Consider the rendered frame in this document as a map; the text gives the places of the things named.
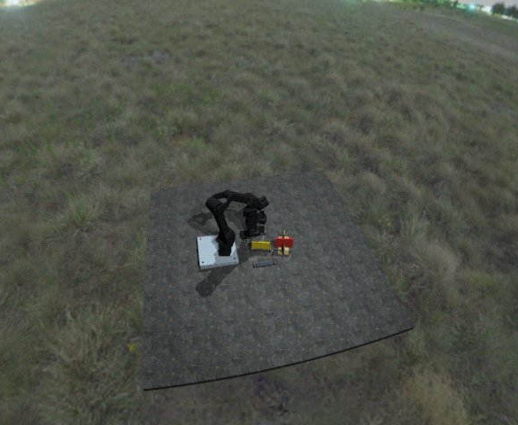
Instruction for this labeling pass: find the yellow flat board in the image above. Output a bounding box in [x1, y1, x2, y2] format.
[251, 242, 270, 250]

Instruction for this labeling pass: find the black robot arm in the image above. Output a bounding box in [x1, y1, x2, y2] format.
[206, 189, 268, 257]

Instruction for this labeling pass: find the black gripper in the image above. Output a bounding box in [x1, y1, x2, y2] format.
[244, 211, 260, 237]

